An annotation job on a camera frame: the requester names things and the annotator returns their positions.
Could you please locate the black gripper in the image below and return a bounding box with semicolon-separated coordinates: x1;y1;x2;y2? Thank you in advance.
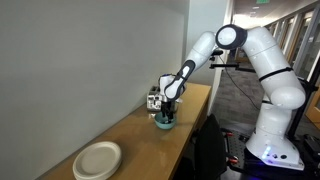
161;101;175;122

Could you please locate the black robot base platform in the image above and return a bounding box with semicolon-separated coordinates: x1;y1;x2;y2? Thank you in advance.
223;129;320;180

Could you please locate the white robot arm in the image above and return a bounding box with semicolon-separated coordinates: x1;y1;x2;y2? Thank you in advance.
159;24;306;171

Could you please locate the teal bowl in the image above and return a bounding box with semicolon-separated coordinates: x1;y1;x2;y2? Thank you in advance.
154;112;176;130

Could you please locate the silver four-slot toaster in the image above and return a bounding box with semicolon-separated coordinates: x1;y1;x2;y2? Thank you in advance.
146;86;178;112

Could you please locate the black office chair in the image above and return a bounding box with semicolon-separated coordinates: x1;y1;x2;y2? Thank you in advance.
172;114;227;180

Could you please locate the stack of white plates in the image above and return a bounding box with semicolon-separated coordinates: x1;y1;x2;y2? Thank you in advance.
72;141;122;180

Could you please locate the black camera on stand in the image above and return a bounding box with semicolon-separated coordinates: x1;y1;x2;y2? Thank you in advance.
209;50;255;73

